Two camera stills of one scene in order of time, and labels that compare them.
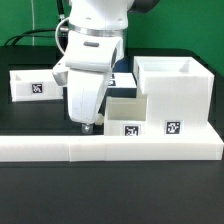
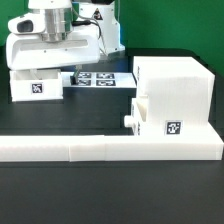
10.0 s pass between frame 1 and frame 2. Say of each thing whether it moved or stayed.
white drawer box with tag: moved
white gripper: moved
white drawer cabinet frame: stayed
